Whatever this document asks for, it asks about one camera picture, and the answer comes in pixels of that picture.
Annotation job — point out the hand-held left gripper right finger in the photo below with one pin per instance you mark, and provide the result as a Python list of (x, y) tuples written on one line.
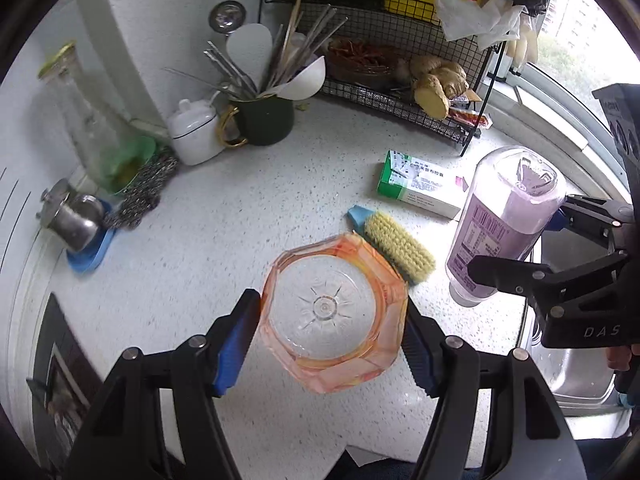
[(420, 355)]

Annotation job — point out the knobbly ginger root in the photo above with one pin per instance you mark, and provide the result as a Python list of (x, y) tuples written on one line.
[(445, 72)]

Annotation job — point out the blue tray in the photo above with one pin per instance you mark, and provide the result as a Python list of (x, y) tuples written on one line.
[(90, 260)]

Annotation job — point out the cut ginger piece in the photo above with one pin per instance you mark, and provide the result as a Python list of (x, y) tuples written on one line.
[(432, 97)]

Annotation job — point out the red seasoning packets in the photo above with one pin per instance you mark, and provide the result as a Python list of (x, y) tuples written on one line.
[(467, 115)]

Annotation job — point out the steel wool scrubber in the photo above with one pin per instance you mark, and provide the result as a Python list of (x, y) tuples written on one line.
[(145, 185)]

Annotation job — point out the purple label plastic bottle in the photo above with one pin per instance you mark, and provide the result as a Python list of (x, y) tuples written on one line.
[(500, 220)]

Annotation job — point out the white medicine carton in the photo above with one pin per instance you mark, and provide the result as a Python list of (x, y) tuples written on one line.
[(420, 190)]

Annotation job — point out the person's right hand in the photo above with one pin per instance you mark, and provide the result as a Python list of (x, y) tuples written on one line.
[(622, 357)]

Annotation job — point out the bundle of steel cutlery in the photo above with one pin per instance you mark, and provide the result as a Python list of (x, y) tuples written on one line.
[(230, 72)]

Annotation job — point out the stainless steel sink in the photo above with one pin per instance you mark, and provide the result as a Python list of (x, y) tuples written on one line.
[(575, 380)]

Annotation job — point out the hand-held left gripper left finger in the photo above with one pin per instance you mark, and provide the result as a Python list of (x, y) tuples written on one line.
[(235, 345)]

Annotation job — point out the pale rubber gloves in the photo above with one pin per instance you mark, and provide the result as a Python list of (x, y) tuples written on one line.
[(522, 45)]

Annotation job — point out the white lidded jar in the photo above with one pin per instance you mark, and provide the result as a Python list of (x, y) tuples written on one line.
[(195, 135)]

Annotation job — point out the orange plastic cup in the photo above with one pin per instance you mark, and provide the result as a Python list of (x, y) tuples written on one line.
[(330, 305)]

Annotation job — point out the black gas stove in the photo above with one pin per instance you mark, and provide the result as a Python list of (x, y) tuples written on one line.
[(65, 360)]

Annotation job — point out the white window frame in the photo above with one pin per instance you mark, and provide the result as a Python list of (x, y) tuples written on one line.
[(550, 95)]

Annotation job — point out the white plastic bag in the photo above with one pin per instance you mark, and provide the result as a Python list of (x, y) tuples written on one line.
[(475, 20)]

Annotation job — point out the small steel pot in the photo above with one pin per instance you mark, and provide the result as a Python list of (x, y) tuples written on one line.
[(75, 222)]

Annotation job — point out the dark green mug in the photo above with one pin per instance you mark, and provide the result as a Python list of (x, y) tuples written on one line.
[(265, 120)]

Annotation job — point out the white rice paddle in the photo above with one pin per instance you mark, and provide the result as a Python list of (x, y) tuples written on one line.
[(247, 45)]

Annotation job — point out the bundle of chopsticks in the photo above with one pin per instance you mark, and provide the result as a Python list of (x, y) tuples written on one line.
[(287, 45)]

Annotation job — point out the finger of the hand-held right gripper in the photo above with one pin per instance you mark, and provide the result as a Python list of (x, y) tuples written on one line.
[(500, 272), (590, 210)]

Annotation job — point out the glass carafe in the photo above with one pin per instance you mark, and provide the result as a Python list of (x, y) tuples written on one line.
[(95, 125)]

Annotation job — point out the white ladle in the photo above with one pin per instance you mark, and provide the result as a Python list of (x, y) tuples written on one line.
[(305, 82)]

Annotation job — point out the yellow bristle scrub brush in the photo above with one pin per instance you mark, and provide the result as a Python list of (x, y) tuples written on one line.
[(400, 247)]

